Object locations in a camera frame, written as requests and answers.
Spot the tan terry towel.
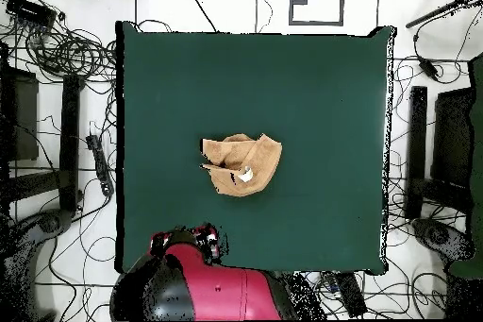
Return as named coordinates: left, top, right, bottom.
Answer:
left=199, top=132, right=283, bottom=198

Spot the dark flat panel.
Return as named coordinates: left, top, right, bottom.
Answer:
left=430, top=87, right=475, bottom=189
left=0, top=66, right=40, bottom=161

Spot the black power strip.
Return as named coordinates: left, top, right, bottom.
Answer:
left=333, top=271, right=368, bottom=318
left=85, top=133, right=115, bottom=197

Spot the black swivel chair base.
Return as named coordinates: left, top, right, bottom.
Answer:
left=7, top=208, right=75, bottom=247
left=411, top=216, right=475, bottom=263

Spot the dark green table cloth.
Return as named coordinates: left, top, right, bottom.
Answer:
left=114, top=20, right=397, bottom=276

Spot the black stand leg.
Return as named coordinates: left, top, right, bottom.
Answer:
left=405, top=85, right=429, bottom=220
left=58, top=74, right=82, bottom=213

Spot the black power adapter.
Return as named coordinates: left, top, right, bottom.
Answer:
left=417, top=56, right=440, bottom=82

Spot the black tripod pole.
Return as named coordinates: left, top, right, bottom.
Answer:
left=405, top=0, right=483, bottom=29

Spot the black coiled cable tangle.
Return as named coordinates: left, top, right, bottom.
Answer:
left=22, top=26, right=116, bottom=82

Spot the grey rectangular floor frame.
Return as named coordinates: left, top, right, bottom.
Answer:
left=289, top=0, right=345, bottom=27

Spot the black network switch box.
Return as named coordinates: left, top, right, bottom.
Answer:
left=5, top=0, right=58, bottom=29

